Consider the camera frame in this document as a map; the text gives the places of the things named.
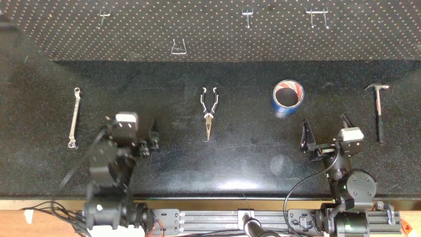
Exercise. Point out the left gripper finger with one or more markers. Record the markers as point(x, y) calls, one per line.
point(154, 136)

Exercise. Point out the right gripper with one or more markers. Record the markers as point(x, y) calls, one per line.
point(324, 152)

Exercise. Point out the roll of blue tape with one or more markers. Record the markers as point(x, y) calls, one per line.
point(279, 107)

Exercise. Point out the pliers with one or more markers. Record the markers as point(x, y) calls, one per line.
point(208, 121)

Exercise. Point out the hammer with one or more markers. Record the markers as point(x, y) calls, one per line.
point(378, 98)

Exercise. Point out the wrench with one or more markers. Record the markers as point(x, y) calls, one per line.
point(74, 115)

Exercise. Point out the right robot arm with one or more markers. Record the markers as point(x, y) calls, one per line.
point(360, 189)

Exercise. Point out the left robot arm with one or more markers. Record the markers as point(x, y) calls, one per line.
point(108, 171)

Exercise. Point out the black pegboard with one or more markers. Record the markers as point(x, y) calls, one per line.
point(210, 33)

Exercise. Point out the metal hook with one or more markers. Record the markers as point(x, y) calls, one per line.
point(247, 19)
point(317, 12)
point(178, 51)
point(104, 14)

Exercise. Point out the orange tag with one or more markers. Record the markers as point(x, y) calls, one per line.
point(407, 227)

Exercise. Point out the white tape piece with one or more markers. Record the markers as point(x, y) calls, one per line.
point(29, 215)

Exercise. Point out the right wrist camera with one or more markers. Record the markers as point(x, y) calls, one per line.
point(350, 134)

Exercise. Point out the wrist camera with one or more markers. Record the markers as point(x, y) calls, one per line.
point(350, 134)
point(126, 119)

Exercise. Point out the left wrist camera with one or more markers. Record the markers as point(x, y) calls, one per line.
point(126, 119)

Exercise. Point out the mounting rail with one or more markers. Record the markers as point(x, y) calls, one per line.
point(213, 222)

